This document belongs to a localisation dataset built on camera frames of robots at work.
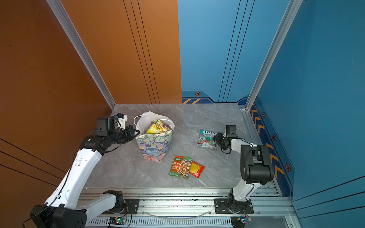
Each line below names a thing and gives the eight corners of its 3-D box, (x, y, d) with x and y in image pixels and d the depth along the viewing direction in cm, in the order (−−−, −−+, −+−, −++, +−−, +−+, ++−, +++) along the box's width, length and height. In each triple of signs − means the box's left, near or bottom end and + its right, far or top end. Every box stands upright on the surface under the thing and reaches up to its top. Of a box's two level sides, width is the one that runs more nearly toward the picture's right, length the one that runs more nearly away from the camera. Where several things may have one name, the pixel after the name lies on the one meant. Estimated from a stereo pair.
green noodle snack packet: (169, 174, 86) (168, 173, 84) (175, 155, 95) (175, 153, 93) (188, 179, 85) (188, 178, 83) (192, 158, 93) (192, 157, 91)
